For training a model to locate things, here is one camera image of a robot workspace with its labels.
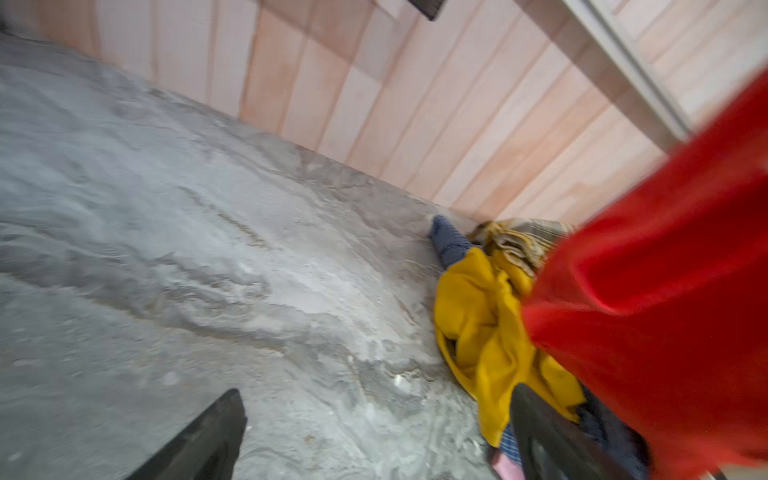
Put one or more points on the blue checked cloth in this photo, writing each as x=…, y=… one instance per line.
x=450, y=244

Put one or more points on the pink cloth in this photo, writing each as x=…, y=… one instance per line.
x=505, y=467

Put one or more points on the plain yellow cloth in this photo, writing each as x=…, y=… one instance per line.
x=482, y=337

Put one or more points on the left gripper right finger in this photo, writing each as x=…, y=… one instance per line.
x=552, y=447

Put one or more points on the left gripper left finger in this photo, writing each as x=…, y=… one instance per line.
x=207, y=448

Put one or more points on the red cloth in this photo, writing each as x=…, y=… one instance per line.
x=658, y=305

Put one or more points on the yellow plaid cloth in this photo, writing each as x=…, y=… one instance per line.
x=522, y=243

